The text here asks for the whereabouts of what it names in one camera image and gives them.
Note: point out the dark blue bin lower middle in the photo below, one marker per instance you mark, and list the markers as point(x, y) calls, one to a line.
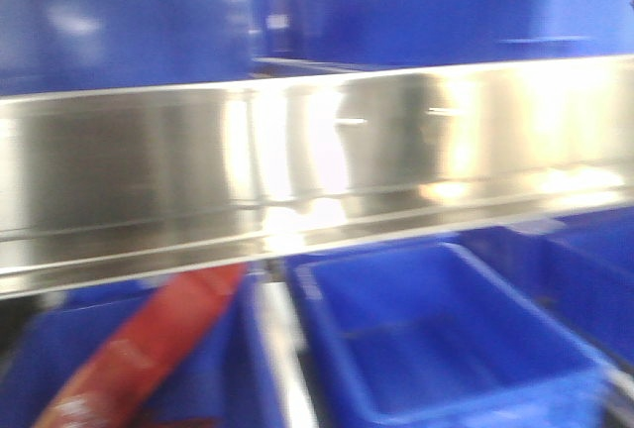
point(428, 335)

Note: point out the dark blue bin upper right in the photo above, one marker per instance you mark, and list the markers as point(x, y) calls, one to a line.
point(392, 33)

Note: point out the dark blue bin lower right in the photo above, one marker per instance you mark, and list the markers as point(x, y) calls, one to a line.
point(580, 267)

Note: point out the dark blue bin upper left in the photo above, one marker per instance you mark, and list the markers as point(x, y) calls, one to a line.
point(67, 45)

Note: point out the steel shelf divider bar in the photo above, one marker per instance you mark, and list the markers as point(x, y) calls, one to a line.
point(284, 343)

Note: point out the red printed snack bag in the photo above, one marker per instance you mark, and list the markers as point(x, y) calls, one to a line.
point(109, 388)

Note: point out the stainless steel shelf rail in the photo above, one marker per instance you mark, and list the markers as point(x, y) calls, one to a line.
point(116, 184)

